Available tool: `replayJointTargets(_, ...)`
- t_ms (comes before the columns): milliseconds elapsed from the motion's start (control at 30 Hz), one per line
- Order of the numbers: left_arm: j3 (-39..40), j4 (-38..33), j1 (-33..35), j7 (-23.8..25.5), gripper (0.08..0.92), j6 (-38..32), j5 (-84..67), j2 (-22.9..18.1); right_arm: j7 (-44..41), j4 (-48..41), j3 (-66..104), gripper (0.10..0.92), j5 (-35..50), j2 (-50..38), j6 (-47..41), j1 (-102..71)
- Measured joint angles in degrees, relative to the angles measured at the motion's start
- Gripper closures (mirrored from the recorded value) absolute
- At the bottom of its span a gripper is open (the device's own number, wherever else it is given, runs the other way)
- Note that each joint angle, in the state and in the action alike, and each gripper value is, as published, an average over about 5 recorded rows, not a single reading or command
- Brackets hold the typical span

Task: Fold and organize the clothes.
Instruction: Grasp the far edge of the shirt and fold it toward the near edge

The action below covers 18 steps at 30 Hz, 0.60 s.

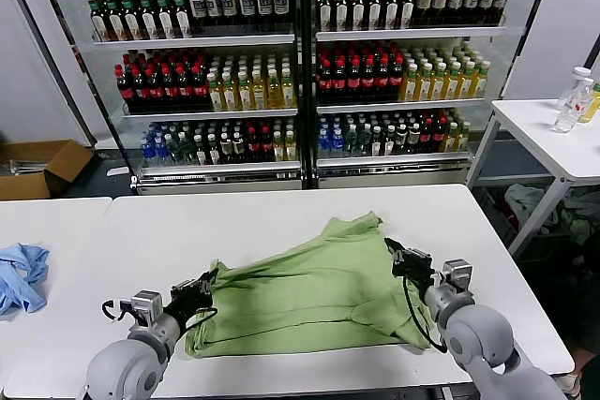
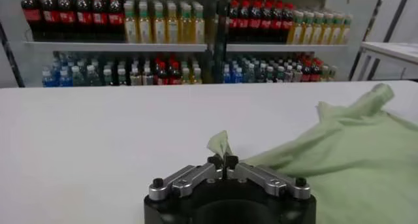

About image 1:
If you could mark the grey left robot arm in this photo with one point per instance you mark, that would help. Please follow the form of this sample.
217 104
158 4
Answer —
126 362

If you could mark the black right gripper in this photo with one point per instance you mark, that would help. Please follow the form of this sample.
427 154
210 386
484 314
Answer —
415 266

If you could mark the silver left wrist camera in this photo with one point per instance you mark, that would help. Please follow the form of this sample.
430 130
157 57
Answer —
146 308

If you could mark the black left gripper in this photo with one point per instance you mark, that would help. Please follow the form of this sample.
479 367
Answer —
190 301

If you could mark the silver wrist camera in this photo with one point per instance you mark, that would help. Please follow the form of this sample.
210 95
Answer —
146 308
457 273

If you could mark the white beverage display cabinet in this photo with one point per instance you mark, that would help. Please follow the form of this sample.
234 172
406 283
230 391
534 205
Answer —
186 40
408 33

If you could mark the small dark white cap bottle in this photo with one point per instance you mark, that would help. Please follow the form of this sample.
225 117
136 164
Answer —
393 141
199 149
238 148
417 139
405 140
379 141
213 149
226 148

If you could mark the small yellow drink bottle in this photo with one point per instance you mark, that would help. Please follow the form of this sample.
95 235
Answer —
291 145
464 137
452 138
278 146

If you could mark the beige sneaker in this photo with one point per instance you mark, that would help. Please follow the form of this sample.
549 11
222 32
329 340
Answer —
571 383

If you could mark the clear bottle red label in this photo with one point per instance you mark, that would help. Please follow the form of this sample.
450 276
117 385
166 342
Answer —
566 117

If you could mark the small white floor object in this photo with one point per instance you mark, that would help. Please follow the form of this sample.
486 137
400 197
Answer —
116 170

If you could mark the grey green crumpled cloth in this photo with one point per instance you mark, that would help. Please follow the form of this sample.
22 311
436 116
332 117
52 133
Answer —
581 216

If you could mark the yellow juice bottle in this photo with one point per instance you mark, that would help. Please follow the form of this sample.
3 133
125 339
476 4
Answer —
245 98
438 86
289 95
410 87
259 97
230 99
424 87
452 85
466 84
480 84
215 99
274 96

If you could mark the green cap tea bottle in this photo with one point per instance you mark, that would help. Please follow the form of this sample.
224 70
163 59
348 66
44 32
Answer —
325 14
342 14
149 24
132 24
358 14
100 26
392 13
408 12
166 23
116 25
375 14
183 22

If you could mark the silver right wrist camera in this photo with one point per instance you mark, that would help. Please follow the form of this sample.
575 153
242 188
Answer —
457 273

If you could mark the light green t-shirt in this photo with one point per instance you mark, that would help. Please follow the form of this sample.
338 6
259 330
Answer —
304 297

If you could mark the small red cap cola bottle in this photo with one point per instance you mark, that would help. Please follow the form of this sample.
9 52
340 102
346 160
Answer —
252 145
265 145
429 137
441 137

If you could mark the crumpled blue cloth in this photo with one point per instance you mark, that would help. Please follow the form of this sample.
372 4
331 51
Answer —
22 277

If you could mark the small clear green bottle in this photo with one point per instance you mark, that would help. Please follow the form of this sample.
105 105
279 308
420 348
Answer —
175 149
366 142
187 149
352 142

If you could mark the open cardboard box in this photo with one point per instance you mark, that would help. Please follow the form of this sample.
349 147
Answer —
64 164

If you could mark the white side table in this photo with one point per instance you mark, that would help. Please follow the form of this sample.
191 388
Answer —
529 127

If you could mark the grey white crumpled cloth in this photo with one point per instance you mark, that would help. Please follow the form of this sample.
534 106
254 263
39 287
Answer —
527 197

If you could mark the clear bottle white cap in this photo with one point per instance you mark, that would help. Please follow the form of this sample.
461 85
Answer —
580 72

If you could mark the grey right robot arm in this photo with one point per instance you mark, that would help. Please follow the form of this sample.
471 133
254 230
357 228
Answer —
483 339

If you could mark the silver metal rods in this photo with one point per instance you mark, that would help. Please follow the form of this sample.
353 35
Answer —
27 167

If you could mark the small blue water bottle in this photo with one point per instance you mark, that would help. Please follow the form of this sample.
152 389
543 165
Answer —
338 143
325 143
148 150
161 149

